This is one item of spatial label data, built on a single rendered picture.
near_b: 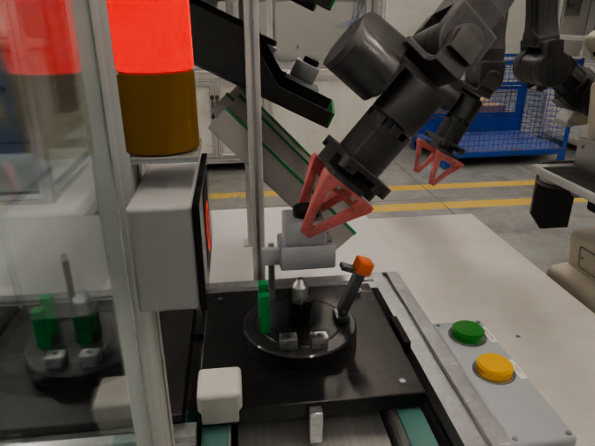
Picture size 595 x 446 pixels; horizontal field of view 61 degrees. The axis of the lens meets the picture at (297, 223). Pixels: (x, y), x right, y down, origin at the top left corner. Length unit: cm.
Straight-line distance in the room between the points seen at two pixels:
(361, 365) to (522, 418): 17
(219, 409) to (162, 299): 25
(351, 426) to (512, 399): 18
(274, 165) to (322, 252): 24
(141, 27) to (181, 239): 12
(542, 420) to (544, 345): 32
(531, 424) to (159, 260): 42
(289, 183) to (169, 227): 50
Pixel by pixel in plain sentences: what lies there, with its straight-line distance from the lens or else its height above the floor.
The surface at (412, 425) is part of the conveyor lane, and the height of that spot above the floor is 95.
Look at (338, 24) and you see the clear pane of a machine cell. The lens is 468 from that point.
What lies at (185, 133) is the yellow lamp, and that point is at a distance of 33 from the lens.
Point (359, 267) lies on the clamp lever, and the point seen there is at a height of 107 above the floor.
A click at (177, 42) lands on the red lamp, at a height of 133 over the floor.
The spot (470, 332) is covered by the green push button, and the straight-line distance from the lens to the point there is 69.
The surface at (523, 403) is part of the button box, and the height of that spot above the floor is 96.
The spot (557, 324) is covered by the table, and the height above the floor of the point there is 86.
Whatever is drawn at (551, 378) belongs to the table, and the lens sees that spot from 84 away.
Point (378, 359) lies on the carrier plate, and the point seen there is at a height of 97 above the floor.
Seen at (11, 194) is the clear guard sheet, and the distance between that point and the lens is 20.
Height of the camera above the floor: 134
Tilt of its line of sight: 22 degrees down
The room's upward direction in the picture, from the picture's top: straight up
